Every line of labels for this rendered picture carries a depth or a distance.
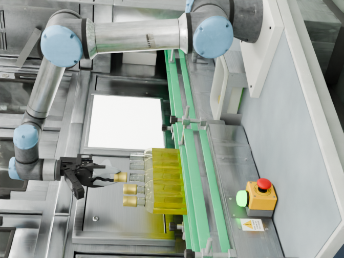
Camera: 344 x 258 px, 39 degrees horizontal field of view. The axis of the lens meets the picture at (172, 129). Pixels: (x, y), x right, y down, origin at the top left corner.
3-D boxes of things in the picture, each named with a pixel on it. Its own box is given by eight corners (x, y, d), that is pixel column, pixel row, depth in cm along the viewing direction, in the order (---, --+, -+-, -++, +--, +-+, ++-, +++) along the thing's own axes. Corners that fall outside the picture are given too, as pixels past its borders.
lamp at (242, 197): (244, 198, 139) (234, 198, 139) (247, 187, 137) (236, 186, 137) (247, 210, 136) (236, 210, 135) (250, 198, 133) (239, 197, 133)
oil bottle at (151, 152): (199, 160, 183) (142, 158, 181) (201, 149, 180) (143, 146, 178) (201, 170, 179) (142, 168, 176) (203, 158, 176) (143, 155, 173)
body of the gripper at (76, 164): (94, 153, 169) (59, 151, 168) (92, 170, 162) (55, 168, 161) (94, 170, 173) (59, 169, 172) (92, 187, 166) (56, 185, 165)
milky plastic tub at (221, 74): (230, 102, 193) (209, 100, 192) (241, 50, 180) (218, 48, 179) (238, 127, 179) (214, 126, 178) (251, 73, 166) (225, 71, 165)
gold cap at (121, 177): (126, 177, 169) (113, 177, 169) (127, 169, 167) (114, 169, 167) (126, 184, 166) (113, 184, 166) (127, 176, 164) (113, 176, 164)
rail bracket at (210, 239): (234, 253, 127) (183, 252, 125) (240, 233, 122) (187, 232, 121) (237, 265, 123) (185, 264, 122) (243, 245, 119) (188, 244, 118)
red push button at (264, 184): (253, 185, 136) (256, 176, 134) (267, 186, 137) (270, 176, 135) (256, 195, 133) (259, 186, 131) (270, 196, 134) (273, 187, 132)
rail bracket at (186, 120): (200, 143, 180) (167, 141, 179) (207, 105, 171) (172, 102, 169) (201, 148, 178) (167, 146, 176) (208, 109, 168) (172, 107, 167)
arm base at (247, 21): (257, -15, 156) (227, -17, 154) (266, 9, 144) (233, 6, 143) (246, 27, 166) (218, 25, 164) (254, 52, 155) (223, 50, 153)
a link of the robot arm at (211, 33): (228, 1, 145) (42, 12, 143) (237, 19, 133) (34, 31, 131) (227, 39, 152) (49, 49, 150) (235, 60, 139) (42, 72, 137)
